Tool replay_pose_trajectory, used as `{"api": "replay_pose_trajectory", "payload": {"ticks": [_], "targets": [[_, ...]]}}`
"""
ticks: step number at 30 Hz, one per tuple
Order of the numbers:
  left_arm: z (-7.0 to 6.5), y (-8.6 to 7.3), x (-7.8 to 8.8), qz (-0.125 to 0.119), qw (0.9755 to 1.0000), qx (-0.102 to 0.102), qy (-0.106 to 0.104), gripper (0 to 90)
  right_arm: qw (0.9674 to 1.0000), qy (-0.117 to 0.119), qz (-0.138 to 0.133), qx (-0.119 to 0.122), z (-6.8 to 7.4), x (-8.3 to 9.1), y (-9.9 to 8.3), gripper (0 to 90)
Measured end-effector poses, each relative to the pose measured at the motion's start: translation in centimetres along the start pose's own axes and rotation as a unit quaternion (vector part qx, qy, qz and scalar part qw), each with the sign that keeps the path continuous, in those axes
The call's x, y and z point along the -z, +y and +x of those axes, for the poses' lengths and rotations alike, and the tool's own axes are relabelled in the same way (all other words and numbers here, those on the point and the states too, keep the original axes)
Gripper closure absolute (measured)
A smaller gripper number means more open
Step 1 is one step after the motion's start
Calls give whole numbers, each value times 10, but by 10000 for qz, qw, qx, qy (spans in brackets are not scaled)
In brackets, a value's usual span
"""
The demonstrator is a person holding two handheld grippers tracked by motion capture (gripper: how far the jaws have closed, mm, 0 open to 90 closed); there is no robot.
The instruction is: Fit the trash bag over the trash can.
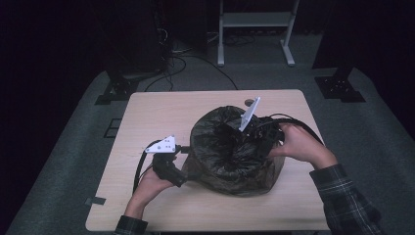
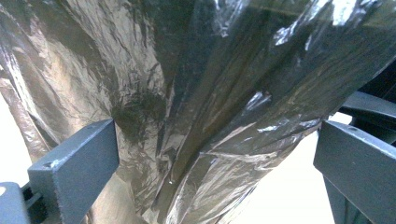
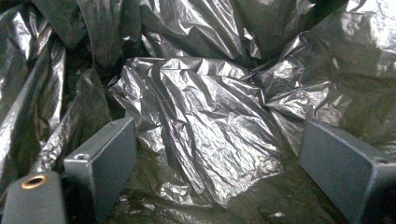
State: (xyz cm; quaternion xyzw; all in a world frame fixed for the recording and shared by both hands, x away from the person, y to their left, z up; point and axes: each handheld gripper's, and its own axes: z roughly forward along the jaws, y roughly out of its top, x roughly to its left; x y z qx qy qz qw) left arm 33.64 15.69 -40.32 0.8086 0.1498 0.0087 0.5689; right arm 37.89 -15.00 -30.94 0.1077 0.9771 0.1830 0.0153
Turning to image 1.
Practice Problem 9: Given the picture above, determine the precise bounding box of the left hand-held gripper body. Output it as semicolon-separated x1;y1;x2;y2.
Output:
144;135;180;188

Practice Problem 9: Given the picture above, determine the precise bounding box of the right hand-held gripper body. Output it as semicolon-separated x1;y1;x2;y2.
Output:
238;96;285;148

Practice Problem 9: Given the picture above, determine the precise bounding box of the black plastic garbage bag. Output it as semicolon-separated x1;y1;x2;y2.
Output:
181;105;287;198

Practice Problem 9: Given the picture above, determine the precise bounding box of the person's left hand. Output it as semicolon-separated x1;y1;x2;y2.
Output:
133;166;174;206

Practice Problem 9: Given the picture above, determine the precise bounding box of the person's right hand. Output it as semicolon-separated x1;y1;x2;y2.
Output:
267;122;339;171

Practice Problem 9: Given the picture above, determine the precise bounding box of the grey tape strip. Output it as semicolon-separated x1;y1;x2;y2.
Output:
85;196;108;207

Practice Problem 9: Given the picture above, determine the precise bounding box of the black stand base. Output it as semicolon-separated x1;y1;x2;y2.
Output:
313;67;366;104
94;69;141;106

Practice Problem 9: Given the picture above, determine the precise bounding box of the white metal stand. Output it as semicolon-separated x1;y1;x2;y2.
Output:
217;0;300;68

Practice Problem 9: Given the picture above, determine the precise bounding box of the dark cabinet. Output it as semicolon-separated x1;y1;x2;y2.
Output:
106;0;172;75

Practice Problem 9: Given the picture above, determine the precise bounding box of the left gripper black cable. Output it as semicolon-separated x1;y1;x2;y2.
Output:
131;139;161;194

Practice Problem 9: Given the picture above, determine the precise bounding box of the black floor cable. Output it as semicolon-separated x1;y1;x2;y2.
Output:
144;53;239;92

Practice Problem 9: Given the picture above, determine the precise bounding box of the tangle of floor cables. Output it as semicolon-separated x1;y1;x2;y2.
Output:
224;33;257;47

